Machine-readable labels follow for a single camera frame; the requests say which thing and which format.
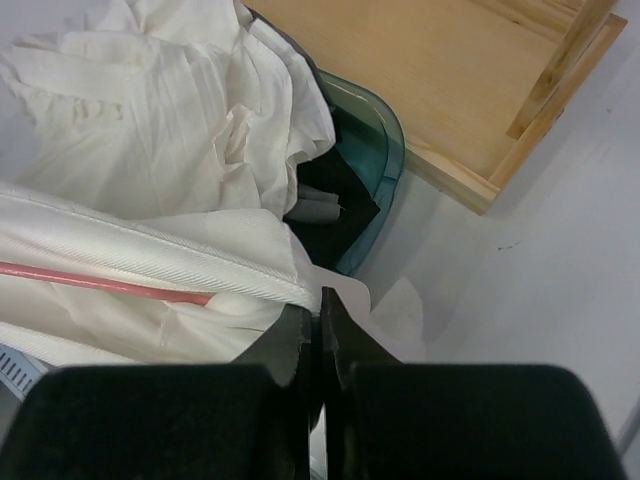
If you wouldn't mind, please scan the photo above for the teal plastic tray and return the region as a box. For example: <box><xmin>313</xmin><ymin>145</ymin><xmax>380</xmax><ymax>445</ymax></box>
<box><xmin>320</xmin><ymin>71</ymin><xmax>406</xmax><ymax>276</ymax></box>

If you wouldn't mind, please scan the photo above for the wooden clothes rack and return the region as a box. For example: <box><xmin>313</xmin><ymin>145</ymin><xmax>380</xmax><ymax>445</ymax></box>
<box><xmin>251</xmin><ymin>0</ymin><xmax>626</xmax><ymax>214</ymax></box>

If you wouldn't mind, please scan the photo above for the pink hanger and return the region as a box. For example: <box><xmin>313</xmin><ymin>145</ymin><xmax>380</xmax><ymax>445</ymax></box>
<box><xmin>1</xmin><ymin>262</ymin><xmax>213</xmax><ymax>306</ymax></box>

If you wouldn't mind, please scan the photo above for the slotted cable duct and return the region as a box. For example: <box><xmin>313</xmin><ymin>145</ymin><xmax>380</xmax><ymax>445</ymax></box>
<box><xmin>0</xmin><ymin>345</ymin><xmax>49</xmax><ymax>401</ymax></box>

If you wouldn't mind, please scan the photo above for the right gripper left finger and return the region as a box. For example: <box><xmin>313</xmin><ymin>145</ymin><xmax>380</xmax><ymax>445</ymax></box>
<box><xmin>1</xmin><ymin>306</ymin><xmax>312</xmax><ymax>479</ymax></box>

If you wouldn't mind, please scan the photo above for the cream white garment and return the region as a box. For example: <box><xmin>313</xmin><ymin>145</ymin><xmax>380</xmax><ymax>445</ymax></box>
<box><xmin>1</xmin><ymin>183</ymin><xmax>426</xmax><ymax>366</ymax></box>

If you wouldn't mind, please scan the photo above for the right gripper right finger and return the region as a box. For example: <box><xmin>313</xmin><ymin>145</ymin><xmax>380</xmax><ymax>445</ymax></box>
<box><xmin>320</xmin><ymin>288</ymin><xmax>626</xmax><ymax>479</ymax></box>

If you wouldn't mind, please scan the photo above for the white pleated blouse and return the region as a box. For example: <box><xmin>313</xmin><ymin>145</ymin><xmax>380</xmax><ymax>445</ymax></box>
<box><xmin>1</xmin><ymin>1</ymin><xmax>336</xmax><ymax>219</ymax></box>

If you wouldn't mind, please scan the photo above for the grey dress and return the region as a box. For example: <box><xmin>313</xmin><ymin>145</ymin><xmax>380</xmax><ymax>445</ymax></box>
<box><xmin>247</xmin><ymin>8</ymin><xmax>341</xmax><ymax>225</ymax></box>

